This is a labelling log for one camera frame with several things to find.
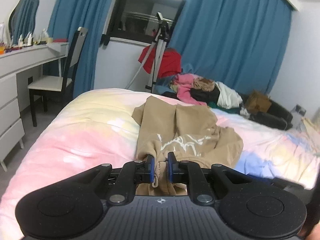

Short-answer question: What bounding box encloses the tan hoodie with white print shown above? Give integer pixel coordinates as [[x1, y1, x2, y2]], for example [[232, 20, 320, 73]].
[[132, 96, 244, 196]]

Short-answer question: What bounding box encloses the pastel tie-dye bed duvet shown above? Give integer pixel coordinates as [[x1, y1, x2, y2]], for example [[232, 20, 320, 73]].
[[1, 89, 319, 239]]

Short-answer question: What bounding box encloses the black garment in pile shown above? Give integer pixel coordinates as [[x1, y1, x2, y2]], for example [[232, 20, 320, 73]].
[[190, 87, 220, 103]]

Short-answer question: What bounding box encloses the green garment in pile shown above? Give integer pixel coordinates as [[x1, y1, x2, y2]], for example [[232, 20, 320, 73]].
[[206, 101, 242, 116]]

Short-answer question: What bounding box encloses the white garment in pile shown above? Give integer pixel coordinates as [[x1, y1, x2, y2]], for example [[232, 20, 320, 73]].
[[215, 81, 243, 109]]

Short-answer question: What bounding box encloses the pink garment in pile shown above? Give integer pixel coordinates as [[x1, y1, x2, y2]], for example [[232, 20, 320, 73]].
[[172, 74, 207, 106]]

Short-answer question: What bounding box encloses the brown fuzzy garment in pile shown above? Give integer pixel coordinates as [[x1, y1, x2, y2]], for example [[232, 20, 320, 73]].
[[193, 77, 215, 92]]

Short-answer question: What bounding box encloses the brown cardboard box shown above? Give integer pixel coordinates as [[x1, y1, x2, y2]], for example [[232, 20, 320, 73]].
[[244, 90, 272, 114]]

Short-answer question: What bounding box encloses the red garment on tripod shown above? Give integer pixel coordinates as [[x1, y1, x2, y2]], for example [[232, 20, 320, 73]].
[[143, 48, 182, 78]]

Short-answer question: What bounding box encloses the black sofa chair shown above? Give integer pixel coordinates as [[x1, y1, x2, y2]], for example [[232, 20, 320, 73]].
[[240, 93, 293, 131]]

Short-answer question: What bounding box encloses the white black chair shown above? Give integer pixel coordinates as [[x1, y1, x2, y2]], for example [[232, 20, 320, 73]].
[[28, 27, 88, 127]]

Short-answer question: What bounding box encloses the blue curtain right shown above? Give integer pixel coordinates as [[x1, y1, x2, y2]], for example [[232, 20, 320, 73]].
[[169, 0, 292, 94]]

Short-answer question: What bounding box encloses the blue curtain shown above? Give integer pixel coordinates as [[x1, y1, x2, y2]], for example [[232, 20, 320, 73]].
[[169, 0, 292, 94], [48, 0, 112, 98]]

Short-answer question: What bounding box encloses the dark window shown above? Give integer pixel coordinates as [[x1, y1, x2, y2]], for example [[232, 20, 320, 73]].
[[100, 0, 185, 46]]

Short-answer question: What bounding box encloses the white dressing table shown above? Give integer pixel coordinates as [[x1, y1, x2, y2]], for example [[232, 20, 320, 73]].
[[1, 42, 69, 171]]

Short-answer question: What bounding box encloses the blue curtain left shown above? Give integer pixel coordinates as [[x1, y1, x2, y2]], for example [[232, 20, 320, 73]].
[[48, 0, 112, 98]]

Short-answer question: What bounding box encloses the silver camera tripod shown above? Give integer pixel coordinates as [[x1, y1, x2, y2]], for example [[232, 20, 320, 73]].
[[125, 11, 173, 94]]

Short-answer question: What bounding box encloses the wavy wall mirror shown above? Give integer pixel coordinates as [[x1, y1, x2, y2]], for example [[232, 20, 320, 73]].
[[8, 0, 40, 44]]

